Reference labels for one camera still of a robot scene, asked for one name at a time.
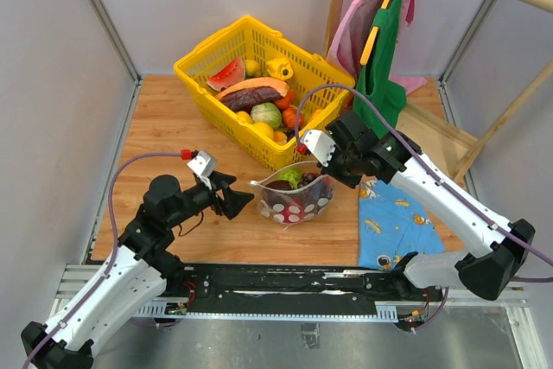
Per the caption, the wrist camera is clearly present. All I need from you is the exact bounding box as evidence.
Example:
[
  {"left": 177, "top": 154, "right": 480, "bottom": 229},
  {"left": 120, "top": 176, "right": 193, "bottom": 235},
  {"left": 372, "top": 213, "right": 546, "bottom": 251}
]
[
  {"left": 299, "top": 129, "right": 336, "bottom": 168},
  {"left": 181, "top": 150, "right": 217, "bottom": 188}
]

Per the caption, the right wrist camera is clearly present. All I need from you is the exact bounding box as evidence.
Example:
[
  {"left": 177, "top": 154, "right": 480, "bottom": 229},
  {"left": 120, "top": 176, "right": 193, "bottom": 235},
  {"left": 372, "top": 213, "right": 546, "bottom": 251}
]
[{"left": 299, "top": 129, "right": 336, "bottom": 168}]

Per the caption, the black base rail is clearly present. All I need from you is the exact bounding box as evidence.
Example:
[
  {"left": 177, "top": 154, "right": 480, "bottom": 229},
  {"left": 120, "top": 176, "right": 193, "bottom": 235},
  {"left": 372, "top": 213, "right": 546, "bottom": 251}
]
[{"left": 163, "top": 264, "right": 442, "bottom": 318}]

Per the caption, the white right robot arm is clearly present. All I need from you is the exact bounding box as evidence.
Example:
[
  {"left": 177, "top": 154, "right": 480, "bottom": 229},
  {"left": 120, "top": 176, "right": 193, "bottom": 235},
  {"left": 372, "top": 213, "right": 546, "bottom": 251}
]
[{"left": 301, "top": 111, "right": 536, "bottom": 301}]

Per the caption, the peach fruit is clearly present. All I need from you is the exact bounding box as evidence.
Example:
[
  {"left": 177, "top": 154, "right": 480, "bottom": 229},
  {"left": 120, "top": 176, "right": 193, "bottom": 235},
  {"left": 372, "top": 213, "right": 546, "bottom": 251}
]
[{"left": 273, "top": 130, "right": 288, "bottom": 144}]

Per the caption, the watermelon slice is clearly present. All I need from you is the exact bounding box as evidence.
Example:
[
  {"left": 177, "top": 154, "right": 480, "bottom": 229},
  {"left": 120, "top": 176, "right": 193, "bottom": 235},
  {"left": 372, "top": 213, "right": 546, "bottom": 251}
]
[{"left": 207, "top": 57, "right": 245, "bottom": 92}]

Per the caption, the wooden clothes rack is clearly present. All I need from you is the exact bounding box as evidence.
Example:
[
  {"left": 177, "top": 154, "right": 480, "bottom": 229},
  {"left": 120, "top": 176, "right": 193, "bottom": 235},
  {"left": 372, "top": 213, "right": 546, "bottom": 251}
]
[{"left": 324, "top": 0, "right": 553, "bottom": 188}]

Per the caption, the yellow bell pepper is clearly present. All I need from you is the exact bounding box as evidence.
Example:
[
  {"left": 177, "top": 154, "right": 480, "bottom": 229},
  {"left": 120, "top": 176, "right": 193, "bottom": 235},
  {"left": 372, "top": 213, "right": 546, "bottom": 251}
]
[{"left": 266, "top": 57, "right": 294, "bottom": 81}]

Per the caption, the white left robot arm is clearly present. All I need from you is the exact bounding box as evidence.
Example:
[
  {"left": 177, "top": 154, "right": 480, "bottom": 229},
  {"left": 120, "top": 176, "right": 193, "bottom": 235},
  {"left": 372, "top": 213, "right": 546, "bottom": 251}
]
[{"left": 21, "top": 171, "right": 254, "bottom": 368}]

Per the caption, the blue cartoon cloth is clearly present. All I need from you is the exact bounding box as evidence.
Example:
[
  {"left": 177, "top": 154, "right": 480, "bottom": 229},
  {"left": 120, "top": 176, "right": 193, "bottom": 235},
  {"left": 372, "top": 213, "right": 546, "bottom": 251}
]
[{"left": 358, "top": 179, "right": 445, "bottom": 271}]

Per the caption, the papaya half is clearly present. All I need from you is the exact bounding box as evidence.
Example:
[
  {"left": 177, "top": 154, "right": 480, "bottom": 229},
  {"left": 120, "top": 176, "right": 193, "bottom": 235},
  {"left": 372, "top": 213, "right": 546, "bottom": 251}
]
[{"left": 214, "top": 77, "right": 289, "bottom": 101}]

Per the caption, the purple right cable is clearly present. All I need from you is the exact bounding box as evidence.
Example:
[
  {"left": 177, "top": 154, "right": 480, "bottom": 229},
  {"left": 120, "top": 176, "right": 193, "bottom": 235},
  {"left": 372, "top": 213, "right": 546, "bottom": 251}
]
[{"left": 295, "top": 84, "right": 553, "bottom": 335}]

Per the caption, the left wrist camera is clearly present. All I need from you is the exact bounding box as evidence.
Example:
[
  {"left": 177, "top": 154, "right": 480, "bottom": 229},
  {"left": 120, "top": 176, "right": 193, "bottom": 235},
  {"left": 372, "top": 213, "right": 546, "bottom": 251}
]
[{"left": 181, "top": 150, "right": 217, "bottom": 188}]

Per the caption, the small orange pumpkin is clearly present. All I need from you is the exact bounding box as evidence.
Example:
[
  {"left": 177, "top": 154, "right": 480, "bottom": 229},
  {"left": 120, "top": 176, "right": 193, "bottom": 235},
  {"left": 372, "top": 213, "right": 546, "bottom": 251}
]
[{"left": 282, "top": 106, "right": 304, "bottom": 130}]

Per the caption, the yellow plastic basket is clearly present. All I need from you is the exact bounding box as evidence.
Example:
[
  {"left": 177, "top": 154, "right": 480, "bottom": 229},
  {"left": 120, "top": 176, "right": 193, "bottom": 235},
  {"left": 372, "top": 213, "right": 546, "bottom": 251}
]
[{"left": 174, "top": 16, "right": 353, "bottom": 170}]

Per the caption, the green shirt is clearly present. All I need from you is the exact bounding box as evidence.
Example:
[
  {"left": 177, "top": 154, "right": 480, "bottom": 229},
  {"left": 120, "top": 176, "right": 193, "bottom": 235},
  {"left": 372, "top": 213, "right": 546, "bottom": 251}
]
[{"left": 353, "top": 0, "right": 407, "bottom": 137}]

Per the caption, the green custard apple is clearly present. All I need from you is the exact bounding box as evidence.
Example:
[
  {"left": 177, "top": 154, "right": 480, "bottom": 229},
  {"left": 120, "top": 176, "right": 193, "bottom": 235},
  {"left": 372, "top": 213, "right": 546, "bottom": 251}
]
[{"left": 277, "top": 169, "right": 302, "bottom": 189}]

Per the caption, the pink garment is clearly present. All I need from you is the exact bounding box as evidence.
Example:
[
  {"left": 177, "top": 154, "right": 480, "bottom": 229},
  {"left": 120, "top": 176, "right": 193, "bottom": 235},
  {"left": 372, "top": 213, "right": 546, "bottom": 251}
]
[{"left": 326, "top": 0, "right": 416, "bottom": 79}]

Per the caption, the dark grape bunch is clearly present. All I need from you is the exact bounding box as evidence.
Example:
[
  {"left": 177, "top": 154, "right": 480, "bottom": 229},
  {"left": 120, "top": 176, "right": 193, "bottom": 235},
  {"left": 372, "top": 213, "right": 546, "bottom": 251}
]
[{"left": 298, "top": 173, "right": 334, "bottom": 206}]

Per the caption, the dark purple mangosteen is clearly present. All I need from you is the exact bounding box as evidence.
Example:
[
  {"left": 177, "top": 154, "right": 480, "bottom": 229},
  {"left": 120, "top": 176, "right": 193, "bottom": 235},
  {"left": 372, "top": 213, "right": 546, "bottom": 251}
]
[{"left": 265, "top": 180, "right": 295, "bottom": 192}]

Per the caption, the pale green cabbage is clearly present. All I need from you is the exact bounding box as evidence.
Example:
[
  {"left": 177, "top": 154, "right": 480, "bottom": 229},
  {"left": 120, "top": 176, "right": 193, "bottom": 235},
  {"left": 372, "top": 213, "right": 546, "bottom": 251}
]
[{"left": 250, "top": 102, "right": 282, "bottom": 129}]

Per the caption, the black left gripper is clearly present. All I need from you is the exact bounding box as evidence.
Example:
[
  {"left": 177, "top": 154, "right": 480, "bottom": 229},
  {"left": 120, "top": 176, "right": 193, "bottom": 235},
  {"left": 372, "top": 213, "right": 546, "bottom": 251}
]
[{"left": 166, "top": 170, "right": 254, "bottom": 228}]

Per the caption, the clear polka dot zip bag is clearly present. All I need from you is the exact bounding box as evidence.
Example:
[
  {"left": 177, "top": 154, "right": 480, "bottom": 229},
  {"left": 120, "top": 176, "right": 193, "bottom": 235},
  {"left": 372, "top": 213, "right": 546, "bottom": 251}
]
[{"left": 250, "top": 161, "right": 334, "bottom": 227}]

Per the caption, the yellow lemon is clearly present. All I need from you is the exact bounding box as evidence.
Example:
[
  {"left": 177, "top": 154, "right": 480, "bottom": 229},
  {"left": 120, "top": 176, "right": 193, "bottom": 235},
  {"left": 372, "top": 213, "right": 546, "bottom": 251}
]
[{"left": 251, "top": 122, "right": 274, "bottom": 140}]

